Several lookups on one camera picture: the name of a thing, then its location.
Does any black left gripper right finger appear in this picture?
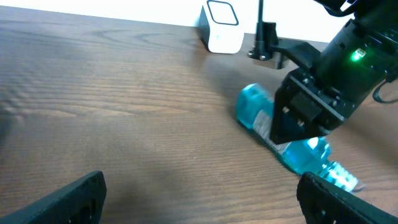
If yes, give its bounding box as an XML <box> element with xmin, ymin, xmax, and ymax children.
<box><xmin>297</xmin><ymin>172</ymin><xmax>397</xmax><ymax>224</ymax></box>

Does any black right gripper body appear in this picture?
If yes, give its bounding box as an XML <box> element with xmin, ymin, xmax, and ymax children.
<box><xmin>283</xmin><ymin>19</ymin><xmax>392</xmax><ymax>131</ymax></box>

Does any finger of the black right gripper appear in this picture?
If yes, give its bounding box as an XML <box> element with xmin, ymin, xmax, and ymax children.
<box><xmin>270</xmin><ymin>80</ymin><xmax>330</xmax><ymax>144</ymax></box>

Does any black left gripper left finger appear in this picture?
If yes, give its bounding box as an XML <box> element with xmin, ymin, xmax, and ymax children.
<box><xmin>1</xmin><ymin>170</ymin><xmax>107</xmax><ymax>224</ymax></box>

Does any teal mouthwash bottle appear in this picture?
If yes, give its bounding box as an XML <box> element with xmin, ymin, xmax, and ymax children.
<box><xmin>236</xmin><ymin>83</ymin><xmax>364</xmax><ymax>192</ymax></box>

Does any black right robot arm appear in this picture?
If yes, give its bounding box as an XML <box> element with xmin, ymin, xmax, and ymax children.
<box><xmin>268</xmin><ymin>0</ymin><xmax>397</xmax><ymax>144</ymax></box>

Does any white barcode scanner box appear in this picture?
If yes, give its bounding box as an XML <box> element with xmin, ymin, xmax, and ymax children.
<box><xmin>198</xmin><ymin>0</ymin><xmax>244</xmax><ymax>54</ymax></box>

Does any black right camera cable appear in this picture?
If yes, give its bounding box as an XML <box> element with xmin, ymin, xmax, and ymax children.
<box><xmin>257</xmin><ymin>0</ymin><xmax>265</xmax><ymax>32</ymax></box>

